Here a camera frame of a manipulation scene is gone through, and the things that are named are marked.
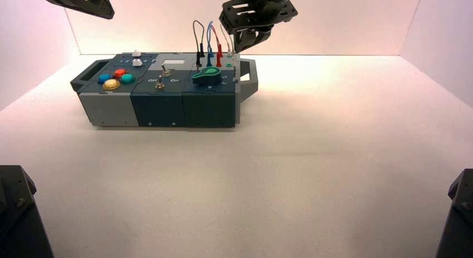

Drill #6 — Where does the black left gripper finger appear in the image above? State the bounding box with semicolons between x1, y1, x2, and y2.
37;0;115;20

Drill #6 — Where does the green rotary knob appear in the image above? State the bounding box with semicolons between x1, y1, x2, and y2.
191;67;223;86

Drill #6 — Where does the black jumper wire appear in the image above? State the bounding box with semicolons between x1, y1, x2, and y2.
192;20;205;69

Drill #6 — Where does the grey and teal control box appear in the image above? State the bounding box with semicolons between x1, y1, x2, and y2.
70;52;259;129

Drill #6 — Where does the blue jumper wire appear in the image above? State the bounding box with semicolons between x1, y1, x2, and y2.
206;21;215;67

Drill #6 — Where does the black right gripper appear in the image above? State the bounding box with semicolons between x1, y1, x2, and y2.
219;0;298;53

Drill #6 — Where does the white jumper wire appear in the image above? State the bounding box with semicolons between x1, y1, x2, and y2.
220;23;238;63

